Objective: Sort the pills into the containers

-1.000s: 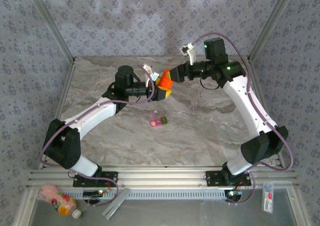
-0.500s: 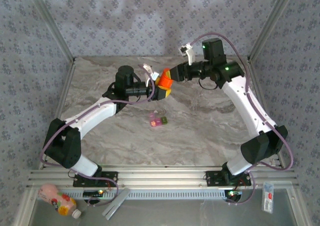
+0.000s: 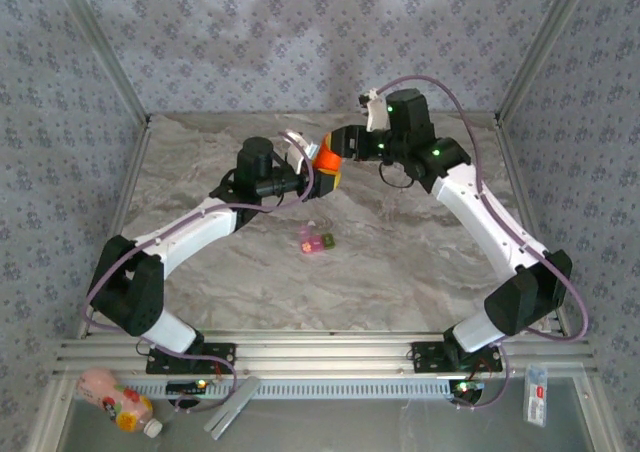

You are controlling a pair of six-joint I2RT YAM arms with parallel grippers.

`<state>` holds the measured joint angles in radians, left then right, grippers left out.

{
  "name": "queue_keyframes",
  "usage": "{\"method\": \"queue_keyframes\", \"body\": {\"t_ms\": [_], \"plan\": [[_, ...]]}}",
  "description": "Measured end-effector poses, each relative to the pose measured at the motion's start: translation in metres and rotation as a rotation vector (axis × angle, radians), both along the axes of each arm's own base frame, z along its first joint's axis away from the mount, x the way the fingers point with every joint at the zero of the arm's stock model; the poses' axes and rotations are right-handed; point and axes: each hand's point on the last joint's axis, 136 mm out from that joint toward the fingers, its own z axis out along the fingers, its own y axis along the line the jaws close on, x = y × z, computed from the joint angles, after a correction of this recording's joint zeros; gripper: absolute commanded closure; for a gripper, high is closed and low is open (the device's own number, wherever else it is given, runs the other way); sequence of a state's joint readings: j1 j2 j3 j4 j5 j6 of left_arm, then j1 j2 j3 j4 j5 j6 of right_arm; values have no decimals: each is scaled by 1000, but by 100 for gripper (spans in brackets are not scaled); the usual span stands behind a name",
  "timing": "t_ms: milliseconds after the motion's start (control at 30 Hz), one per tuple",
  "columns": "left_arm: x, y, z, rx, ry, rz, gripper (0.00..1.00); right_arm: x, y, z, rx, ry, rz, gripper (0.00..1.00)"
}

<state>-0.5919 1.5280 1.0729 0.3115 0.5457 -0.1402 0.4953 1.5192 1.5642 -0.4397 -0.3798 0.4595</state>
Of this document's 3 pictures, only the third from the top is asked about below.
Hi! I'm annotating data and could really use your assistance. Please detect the pink pill box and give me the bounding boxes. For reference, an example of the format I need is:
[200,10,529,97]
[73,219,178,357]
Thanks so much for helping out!
[298,224,327,256]

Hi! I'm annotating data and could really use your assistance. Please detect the small green-lit circuit board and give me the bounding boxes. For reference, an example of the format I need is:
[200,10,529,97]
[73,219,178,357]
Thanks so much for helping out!
[164,379,209,396]
[449,379,486,404]

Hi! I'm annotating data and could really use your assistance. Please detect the grey metal shelf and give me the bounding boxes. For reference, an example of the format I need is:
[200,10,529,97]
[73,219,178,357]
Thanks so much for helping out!
[29,375,621,452]

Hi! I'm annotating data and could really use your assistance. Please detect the pink printed drink bottle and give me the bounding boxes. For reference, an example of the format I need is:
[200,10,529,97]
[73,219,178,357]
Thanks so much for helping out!
[74,366,165,441]

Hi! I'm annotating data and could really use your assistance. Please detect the clear plastic packet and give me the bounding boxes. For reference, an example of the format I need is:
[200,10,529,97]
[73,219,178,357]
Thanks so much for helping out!
[521,364,550,427]

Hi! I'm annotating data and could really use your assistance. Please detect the aluminium table edge rail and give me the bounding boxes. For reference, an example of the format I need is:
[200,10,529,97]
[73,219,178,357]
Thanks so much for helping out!
[497,119,571,336]
[74,119,154,336]

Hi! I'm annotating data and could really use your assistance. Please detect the aluminium frame post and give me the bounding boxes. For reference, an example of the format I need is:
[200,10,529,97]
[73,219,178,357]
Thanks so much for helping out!
[494,0,597,123]
[47,0,152,126]

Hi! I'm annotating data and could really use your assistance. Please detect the long aluminium mounting rail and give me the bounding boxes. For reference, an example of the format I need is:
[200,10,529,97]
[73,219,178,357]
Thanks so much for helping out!
[52,327,599,377]

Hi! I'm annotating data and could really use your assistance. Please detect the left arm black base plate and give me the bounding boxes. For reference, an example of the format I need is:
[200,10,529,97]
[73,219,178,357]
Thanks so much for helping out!
[144,341,237,376]

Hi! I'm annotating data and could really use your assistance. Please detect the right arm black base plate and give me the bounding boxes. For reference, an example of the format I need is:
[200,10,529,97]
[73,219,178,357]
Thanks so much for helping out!
[410,340,504,373]

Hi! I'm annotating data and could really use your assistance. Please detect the grey slotted cable duct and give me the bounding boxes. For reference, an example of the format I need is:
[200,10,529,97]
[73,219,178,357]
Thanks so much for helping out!
[74,376,454,401]

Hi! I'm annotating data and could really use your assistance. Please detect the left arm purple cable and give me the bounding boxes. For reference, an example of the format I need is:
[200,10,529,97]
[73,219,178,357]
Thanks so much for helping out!
[82,130,316,416]

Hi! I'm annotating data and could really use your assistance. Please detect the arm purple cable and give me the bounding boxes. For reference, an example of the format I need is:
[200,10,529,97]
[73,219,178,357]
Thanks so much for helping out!
[379,74,589,412]
[82,130,316,416]

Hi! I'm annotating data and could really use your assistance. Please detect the grey metal bracket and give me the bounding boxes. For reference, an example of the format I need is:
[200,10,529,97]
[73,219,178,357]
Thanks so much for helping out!
[201,374,262,439]

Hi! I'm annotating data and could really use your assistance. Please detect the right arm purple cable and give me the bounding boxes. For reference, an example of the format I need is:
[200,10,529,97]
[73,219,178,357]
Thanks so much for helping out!
[379,74,589,412]

